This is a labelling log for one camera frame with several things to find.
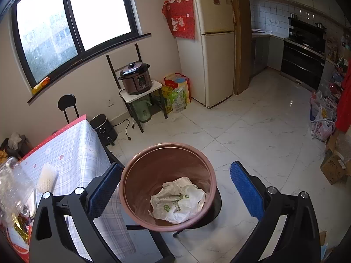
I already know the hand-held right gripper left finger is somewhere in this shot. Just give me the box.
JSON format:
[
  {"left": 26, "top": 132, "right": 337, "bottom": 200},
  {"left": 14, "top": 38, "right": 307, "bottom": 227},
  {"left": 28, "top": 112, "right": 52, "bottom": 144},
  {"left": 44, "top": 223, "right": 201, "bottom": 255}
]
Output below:
[{"left": 30, "top": 162, "right": 125, "bottom": 263}]

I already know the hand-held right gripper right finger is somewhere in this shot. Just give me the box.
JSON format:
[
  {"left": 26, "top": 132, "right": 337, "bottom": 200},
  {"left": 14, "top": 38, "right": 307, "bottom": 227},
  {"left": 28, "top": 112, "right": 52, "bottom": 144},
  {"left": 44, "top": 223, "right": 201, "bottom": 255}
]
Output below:
[{"left": 229, "top": 161, "right": 321, "bottom": 263}]

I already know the white foam fruit net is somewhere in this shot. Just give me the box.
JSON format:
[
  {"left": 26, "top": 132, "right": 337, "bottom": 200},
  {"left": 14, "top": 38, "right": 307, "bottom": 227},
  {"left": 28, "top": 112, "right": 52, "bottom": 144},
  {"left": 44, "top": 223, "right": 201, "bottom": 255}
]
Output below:
[{"left": 37, "top": 163, "right": 59, "bottom": 192}]

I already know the brown plastic trash bin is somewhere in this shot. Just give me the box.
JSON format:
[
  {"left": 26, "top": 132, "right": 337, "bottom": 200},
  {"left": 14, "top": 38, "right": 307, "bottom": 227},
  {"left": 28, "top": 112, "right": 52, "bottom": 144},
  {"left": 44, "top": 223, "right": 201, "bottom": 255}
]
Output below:
[{"left": 119, "top": 142, "right": 218, "bottom": 225}]

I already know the clear plastic bag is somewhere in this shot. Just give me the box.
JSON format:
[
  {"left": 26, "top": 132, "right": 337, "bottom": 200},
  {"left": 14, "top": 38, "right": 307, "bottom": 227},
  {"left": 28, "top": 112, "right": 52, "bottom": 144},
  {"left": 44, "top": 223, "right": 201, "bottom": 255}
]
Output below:
[{"left": 0, "top": 156, "right": 37, "bottom": 220}]

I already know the red gold foil wrapper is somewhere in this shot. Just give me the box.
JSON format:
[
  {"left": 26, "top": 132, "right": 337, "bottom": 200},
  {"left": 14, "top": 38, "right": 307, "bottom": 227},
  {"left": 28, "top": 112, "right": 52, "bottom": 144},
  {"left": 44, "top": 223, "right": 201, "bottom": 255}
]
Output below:
[{"left": 8, "top": 214, "right": 30, "bottom": 243}]

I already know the table with checked cloth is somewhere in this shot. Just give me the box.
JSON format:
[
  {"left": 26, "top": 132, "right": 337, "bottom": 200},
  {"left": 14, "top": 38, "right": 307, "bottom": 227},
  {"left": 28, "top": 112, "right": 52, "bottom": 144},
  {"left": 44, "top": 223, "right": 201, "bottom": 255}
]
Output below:
[{"left": 22, "top": 121, "right": 138, "bottom": 261}]

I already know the black air fryer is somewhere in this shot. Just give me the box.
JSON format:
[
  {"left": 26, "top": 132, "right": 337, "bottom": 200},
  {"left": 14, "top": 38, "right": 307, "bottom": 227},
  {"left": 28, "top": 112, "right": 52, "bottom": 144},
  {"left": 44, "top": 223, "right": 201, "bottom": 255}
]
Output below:
[{"left": 90, "top": 114, "right": 118, "bottom": 146}]

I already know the white crumpled plastic bag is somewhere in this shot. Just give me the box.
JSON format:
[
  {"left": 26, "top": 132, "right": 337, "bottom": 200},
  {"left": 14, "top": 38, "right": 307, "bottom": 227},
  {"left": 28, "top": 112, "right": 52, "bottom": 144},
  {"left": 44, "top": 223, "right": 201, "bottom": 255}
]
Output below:
[{"left": 149, "top": 177, "right": 207, "bottom": 224}]

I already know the green electric kettle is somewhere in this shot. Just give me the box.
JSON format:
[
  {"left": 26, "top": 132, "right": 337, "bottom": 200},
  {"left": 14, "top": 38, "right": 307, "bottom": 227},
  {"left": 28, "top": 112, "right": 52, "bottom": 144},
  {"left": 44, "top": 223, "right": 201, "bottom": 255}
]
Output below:
[{"left": 133, "top": 99, "right": 152, "bottom": 123}]

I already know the large cardboard box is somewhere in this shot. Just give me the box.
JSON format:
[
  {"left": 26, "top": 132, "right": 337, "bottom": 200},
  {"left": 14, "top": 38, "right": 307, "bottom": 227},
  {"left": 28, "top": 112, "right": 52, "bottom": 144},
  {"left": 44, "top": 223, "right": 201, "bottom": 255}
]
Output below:
[{"left": 320, "top": 153, "right": 351, "bottom": 185}]

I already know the dark bag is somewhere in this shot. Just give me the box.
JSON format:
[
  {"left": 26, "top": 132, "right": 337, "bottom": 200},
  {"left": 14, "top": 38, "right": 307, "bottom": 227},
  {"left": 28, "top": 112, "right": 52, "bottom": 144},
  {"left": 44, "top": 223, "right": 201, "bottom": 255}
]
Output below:
[{"left": 0, "top": 133, "right": 32, "bottom": 161}]

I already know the black round-back chair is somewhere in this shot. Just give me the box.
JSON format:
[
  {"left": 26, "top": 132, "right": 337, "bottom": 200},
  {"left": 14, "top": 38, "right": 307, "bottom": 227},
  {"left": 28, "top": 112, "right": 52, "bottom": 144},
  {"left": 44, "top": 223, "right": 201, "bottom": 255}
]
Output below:
[{"left": 57, "top": 94, "right": 80, "bottom": 125}]

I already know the small cardboard box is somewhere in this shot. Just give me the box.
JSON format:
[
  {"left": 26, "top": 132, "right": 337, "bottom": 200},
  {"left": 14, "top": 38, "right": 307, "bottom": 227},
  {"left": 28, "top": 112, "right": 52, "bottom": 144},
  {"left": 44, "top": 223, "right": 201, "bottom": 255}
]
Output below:
[{"left": 325, "top": 131, "right": 340, "bottom": 154}]

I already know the white-top black rack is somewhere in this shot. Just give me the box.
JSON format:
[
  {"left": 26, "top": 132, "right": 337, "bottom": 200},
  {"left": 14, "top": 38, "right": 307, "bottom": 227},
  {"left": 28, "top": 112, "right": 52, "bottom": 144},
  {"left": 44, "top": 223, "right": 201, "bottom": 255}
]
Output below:
[{"left": 106, "top": 43, "right": 168, "bottom": 133}]

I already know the pile of plastic bags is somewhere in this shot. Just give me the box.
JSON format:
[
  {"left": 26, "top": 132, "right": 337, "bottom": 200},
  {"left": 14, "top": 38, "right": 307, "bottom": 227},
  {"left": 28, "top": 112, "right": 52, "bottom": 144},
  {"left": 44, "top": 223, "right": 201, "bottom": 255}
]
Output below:
[{"left": 310, "top": 90, "right": 336, "bottom": 141}]

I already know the red table cover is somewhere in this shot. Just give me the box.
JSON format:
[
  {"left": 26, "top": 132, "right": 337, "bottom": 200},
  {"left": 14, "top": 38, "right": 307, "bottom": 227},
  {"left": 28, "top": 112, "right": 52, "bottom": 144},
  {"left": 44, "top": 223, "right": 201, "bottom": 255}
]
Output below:
[{"left": 7, "top": 115, "right": 87, "bottom": 263}]

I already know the green white rice bag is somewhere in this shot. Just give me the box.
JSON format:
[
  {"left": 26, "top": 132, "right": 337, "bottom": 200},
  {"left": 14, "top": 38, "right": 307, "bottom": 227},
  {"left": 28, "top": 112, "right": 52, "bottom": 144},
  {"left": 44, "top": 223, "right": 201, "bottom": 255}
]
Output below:
[{"left": 171, "top": 86, "right": 190, "bottom": 113}]

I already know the brown electric pressure cooker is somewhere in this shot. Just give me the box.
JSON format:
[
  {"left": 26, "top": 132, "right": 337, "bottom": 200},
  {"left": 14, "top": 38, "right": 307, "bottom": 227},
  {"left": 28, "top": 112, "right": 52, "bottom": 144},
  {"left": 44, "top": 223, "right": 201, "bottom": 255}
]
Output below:
[{"left": 118, "top": 62, "right": 153, "bottom": 95}]

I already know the yellow snack packet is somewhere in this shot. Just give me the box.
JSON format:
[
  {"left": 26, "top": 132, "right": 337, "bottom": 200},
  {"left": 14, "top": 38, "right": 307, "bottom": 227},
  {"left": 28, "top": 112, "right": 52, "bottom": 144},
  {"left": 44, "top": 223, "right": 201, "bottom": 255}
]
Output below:
[{"left": 31, "top": 77, "right": 52, "bottom": 95}]

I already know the black window sill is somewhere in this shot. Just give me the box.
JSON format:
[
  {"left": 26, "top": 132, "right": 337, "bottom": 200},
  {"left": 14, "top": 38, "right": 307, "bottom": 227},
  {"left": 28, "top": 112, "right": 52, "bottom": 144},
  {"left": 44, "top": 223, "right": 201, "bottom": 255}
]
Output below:
[{"left": 27, "top": 32, "right": 152, "bottom": 105}]

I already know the red garment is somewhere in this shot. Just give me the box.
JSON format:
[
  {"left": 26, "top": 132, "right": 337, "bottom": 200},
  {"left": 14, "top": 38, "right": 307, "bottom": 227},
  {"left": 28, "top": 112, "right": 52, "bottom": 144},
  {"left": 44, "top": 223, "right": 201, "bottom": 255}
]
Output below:
[{"left": 335, "top": 66, "right": 351, "bottom": 132}]

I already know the cream refrigerator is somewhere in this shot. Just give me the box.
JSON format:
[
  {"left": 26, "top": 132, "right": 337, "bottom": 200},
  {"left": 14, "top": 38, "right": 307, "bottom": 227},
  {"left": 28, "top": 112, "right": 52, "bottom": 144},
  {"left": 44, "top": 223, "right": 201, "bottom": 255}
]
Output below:
[{"left": 175, "top": 0, "right": 236, "bottom": 108}]

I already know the grey kitchen counter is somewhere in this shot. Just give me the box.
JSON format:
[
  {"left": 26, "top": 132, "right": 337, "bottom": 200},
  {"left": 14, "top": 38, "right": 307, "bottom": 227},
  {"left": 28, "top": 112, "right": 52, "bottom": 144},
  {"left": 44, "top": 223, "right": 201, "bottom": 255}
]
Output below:
[{"left": 252, "top": 29, "right": 286, "bottom": 77}]

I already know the black integrated stove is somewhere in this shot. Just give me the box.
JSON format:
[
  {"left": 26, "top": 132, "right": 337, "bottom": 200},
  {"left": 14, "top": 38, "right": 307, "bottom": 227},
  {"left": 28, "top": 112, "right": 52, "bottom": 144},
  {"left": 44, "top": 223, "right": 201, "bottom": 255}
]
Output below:
[{"left": 280, "top": 14, "right": 327, "bottom": 88}]

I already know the shelf of packaged goods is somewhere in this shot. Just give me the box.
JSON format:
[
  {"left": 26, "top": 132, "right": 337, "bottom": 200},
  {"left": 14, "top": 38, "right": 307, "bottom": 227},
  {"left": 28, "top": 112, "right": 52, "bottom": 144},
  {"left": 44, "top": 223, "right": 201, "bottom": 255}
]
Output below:
[{"left": 325, "top": 36, "right": 351, "bottom": 102}]

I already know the red printed cloth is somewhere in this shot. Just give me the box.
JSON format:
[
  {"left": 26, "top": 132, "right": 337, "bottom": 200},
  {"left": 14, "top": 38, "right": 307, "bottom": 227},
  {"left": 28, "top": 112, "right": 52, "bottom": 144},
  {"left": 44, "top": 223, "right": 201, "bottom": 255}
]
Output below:
[{"left": 161, "top": 0, "right": 196, "bottom": 40}]

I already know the black power cable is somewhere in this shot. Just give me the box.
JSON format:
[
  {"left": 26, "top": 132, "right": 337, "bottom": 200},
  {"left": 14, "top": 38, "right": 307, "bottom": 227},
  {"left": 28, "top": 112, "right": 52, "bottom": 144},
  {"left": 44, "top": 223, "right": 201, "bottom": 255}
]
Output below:
[{"left": 112, "top": 118, "right": 136, "bottom": 141}]

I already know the wooden door frame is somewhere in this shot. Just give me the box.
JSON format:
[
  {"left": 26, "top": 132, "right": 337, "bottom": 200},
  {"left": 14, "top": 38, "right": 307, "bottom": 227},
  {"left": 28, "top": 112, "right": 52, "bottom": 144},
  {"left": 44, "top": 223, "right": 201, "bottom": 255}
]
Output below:
[{"left": 230, "top": 0, "right": 253, "bottom": 96}]

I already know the black frame window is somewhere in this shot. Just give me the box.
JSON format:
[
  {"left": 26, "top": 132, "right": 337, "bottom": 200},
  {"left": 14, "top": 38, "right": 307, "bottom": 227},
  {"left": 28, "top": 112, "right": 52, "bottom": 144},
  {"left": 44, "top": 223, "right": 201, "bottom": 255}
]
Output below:
[{"left": 11, "top": 0, "right": 141, "bottom": 87}]

